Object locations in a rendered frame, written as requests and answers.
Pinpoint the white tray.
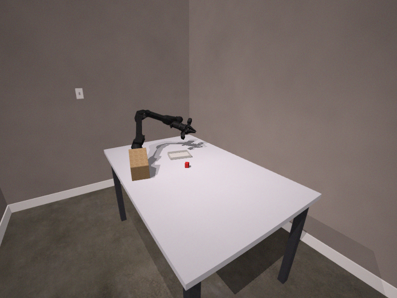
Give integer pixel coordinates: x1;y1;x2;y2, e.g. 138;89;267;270
167;150;192;160

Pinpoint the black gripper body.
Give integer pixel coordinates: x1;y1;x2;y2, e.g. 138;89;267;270
178;118;192;140

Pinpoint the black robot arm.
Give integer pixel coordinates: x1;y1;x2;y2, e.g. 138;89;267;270
131;110;183;149

